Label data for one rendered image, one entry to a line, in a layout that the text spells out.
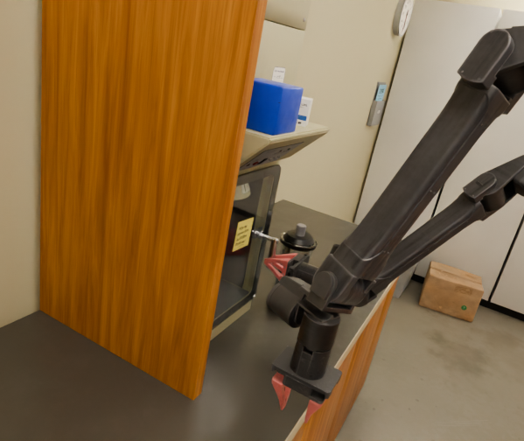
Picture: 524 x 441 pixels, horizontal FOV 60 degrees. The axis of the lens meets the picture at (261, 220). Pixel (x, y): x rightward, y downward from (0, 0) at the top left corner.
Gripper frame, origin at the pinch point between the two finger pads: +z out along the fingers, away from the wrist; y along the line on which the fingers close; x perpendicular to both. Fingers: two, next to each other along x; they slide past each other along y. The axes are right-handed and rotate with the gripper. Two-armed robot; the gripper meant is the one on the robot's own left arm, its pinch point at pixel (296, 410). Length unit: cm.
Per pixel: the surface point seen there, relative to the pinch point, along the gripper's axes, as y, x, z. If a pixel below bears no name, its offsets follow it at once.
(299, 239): 24, -52, -7
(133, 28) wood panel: 48, -6, -54
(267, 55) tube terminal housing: 33, -29, -54
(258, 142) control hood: 23.5, -13.8, -39.2
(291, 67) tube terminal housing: 33, -42, -52
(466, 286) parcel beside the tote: -30, -289, 83
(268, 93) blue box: 25, -17, -48
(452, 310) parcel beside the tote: -27, -288, 105
